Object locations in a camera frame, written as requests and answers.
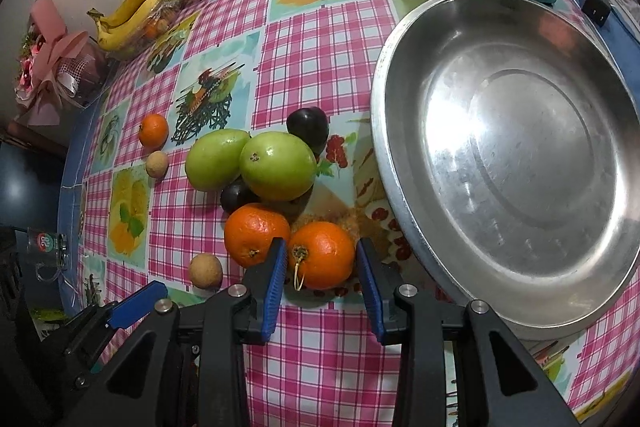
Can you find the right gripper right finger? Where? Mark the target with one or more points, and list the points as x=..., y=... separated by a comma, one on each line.
x=378, y=282

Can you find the glass mug with logo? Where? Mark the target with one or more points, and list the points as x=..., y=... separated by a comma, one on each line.
x=47, y=252

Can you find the orange with stem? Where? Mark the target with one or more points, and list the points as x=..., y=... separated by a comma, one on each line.
x=321, y=256

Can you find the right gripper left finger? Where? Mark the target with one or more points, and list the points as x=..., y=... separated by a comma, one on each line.
x=265, y=283

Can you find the green apple right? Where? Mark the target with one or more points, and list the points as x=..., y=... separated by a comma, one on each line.
x=277, y=166

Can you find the large steel basin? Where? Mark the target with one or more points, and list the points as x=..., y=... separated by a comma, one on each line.
x=508, y=146

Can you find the brown longan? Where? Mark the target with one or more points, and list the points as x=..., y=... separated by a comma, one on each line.
x=156, y=165
x=205, y=271

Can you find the pink flower bouquet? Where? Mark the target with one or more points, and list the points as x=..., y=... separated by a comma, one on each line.
x=59, y=69

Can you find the green apple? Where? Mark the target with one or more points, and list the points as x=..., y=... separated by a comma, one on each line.
x=277, y=166
x=213, y=161

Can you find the dark plum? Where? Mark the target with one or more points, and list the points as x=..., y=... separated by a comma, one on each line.
x=311, y=125
x=236, y=195

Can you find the clear plastic fruit bag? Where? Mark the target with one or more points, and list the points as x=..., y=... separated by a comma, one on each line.
x=162, y=18

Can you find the black power adapter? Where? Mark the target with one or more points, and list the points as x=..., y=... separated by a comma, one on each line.
x=596, y=10

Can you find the small orange mandarin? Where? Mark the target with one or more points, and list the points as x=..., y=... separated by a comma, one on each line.
x=153, y=131

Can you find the checkered fruit tablecloth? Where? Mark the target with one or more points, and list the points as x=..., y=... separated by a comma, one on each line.
x=322, y=367

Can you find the lower yellow banana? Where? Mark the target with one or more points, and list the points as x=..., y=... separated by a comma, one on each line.
x=110, y=40

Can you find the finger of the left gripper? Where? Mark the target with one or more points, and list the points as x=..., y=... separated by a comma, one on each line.
x=136, y=306

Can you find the green apple left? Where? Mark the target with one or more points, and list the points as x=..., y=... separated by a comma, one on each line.
x=213, y=161

